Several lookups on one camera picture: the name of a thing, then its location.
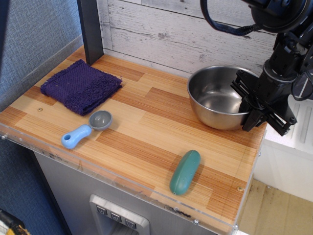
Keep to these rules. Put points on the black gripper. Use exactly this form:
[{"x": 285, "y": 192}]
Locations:
[{"x": 265, "y": 98}]

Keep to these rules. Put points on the stainless steel bowl pot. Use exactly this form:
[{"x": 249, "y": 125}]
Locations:
[{"x": 213, "y": 100}]

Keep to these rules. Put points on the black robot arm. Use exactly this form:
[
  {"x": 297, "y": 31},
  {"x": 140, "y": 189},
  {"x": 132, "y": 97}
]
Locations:
[{"x": 292, "y": 22}]

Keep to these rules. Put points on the white plastic side unit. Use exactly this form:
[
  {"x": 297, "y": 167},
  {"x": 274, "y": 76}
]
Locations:
[{"x": 286, "y": 162}]

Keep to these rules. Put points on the green toy cucumber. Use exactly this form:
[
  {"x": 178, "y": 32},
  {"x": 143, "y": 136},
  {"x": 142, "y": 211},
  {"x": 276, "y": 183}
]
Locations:
[{"x": 185, "y": 172}]

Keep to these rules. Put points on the clear acrylic table edge guard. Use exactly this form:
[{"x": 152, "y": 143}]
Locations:
[{"x": 141, "y": 158}]

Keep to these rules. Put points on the blue grey ice cream scoop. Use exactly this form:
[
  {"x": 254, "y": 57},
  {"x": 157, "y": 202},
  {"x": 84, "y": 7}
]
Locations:
[{"x": 98, "y": 121}]

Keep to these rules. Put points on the silver dispenser button panel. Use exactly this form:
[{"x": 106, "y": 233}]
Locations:
[{"x": 112, "y": 219}]

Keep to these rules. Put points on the purple folded towel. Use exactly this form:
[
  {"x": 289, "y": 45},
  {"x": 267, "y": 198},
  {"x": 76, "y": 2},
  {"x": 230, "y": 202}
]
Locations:
[{"x": 80, "y": 87}]

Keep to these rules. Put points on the dark grey left post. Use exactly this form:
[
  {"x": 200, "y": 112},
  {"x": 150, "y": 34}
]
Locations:
[{"x": 91, "y": 32}]

